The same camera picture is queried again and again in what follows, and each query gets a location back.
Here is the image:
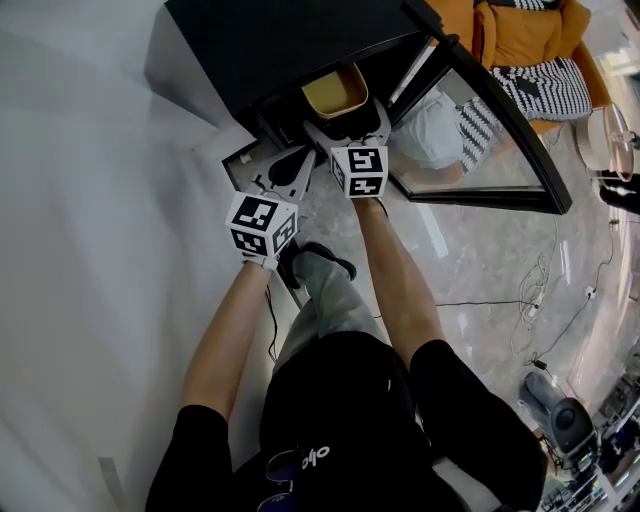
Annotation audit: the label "black floor cable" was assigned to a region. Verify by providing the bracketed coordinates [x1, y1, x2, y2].
[434, 219, 619, 369]

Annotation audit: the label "dark tinted glasses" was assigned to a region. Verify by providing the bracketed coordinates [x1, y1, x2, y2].
[254, 447, 311, 512]

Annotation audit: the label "white crumpled clothes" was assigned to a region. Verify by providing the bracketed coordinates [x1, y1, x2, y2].
[394, 89, 466, 171]

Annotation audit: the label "black round device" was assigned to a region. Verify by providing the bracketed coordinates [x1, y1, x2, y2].
[547, 397, 601, 457]

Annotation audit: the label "light grey trousers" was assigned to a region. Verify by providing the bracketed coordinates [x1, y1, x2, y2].
[272, 249, 391, 374]

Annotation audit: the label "person's right forearm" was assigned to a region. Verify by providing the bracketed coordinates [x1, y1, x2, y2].
[352, 197, 446, 371]

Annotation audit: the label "black t-shirt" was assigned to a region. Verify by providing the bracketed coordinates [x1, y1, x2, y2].
[144, 329, 549, 512]

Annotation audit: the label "black clog shoe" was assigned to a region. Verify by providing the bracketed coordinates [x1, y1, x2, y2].
[299, 241, 359, 281]
[275, 239, 304, 291]

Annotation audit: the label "black cabinet with glass door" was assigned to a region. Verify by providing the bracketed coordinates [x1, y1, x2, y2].
[164, 0, 574, 216]

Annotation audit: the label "white floor cable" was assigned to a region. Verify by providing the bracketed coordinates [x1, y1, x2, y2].
[509, 214, 561, 357]

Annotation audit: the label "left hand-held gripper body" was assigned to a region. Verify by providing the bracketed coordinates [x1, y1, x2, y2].
[225, 166, 305, 272]

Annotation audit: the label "orange sofa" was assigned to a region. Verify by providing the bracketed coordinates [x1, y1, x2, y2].
[424, 0, 614, 134]

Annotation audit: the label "person's left forearm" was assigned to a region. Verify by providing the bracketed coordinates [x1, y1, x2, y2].
[179, 259, 269, 421]

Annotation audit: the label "yellow rectangular tray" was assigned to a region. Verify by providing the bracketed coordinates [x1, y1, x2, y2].
[300, 62, 370, 120]

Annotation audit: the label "grey cloth bag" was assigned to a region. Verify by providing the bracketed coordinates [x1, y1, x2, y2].
[517, 372, 567, 431]

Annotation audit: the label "round white side table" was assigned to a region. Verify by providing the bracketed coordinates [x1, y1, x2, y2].
[574, 102, 640, 184]

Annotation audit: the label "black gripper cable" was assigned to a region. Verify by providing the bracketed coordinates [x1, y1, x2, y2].
[263, 284, 280, 364]

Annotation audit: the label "black white striped blanket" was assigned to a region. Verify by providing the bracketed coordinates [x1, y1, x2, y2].
[452, 54, 594, 174]

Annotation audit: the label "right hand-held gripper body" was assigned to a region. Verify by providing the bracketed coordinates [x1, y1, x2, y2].
[329, 141, 391, 200]

